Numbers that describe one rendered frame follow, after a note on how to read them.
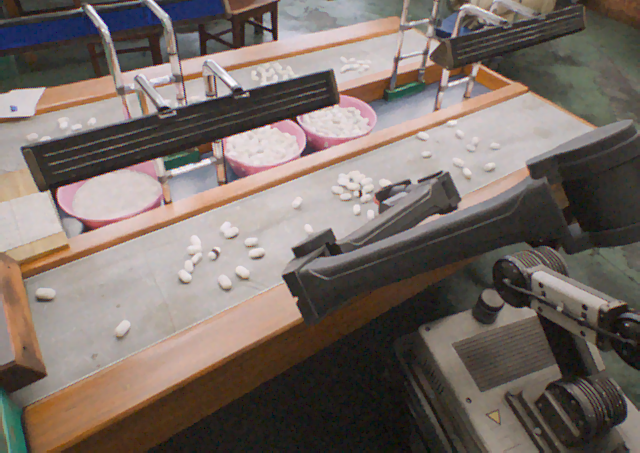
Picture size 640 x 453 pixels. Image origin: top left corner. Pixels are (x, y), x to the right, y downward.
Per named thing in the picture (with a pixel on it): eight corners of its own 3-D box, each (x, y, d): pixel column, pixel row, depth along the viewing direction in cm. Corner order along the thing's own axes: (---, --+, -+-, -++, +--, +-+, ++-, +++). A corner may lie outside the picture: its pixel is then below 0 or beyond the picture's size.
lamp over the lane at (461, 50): (584, 31, 147) (595, 8, 142) (448, 72, 119) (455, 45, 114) (563, 22, 151) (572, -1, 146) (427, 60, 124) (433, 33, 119)
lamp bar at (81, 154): (341, 104, 104) (343, 75, 99) (39, 195, 76) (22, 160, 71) (321, 89, 108) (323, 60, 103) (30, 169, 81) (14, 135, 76)
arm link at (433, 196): (338, 312, 64) (305, 243, 63) (313, 315, 68) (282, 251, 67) (470, 205, 93) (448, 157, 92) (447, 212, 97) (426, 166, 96)
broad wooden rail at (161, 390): (606, 184, 164) (634, 142, 152) (68, 499, 84) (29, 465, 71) (577, 166, 171) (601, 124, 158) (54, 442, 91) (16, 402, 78)
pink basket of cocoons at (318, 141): (388, 147, 156) (392, 123, 150) (324, 171, 144) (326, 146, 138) (343, 111, 171) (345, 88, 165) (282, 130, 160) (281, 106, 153)
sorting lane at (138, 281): (595, 135, 162) (598, 130, 160) (26, 412, 81) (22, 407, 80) (527, 97, 179) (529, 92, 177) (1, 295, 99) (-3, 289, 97)
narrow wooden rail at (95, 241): (520, 112, 183) (531, 87, 176) (14, 312, 103) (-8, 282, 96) (510, 105, 186) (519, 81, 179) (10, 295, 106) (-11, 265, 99)
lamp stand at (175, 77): (201, 160, 144) (178, 17, 113) (137, 180, 135) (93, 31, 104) (178, 131, 155) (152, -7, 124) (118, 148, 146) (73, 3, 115)
